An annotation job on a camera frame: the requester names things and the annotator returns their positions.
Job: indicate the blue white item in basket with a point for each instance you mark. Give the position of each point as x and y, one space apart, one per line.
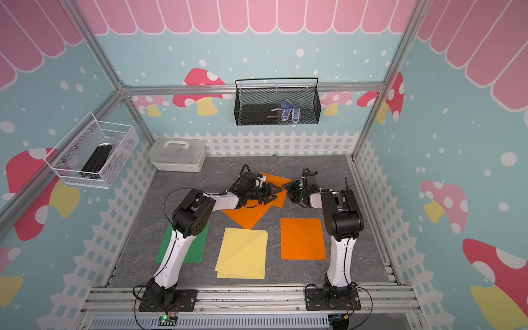
288 111

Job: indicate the white plastic storage box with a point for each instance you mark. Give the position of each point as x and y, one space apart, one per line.
178 154

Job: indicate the yellow paper sheet bottom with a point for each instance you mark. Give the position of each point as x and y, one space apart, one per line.
242 254

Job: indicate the white wire basket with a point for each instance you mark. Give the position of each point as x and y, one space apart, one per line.
69 156

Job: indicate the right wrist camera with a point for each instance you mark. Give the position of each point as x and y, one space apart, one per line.
308 178

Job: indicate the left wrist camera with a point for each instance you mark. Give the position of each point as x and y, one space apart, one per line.
260 180

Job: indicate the aluminium front rail frame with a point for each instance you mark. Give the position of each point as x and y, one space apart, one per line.
384 306

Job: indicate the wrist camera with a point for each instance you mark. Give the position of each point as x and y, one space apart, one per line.
308 178
260 180

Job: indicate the black item in white basket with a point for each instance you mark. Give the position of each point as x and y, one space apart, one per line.
96 162

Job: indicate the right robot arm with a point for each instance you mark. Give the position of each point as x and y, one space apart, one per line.
343 222

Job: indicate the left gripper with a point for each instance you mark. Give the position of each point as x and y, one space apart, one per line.
268 192

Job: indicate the orange paper sheet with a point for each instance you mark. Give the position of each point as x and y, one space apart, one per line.
279 202
302 239
249 215

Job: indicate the green paper sheet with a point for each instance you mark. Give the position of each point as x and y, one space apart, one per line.
195 252

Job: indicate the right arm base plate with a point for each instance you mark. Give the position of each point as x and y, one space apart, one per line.
316 300

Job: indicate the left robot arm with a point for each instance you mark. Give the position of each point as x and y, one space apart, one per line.
189 220

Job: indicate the small green circuit board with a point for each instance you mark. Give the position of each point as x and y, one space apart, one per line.
167 321

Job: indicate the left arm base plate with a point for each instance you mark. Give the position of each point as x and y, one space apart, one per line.
181 300

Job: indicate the black box in mesh basket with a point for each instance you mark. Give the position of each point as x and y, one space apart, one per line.
257 114

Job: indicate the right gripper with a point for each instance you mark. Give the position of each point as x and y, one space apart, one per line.
292 185

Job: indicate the black wire mesh basket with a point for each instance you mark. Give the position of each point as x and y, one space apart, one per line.
272 91

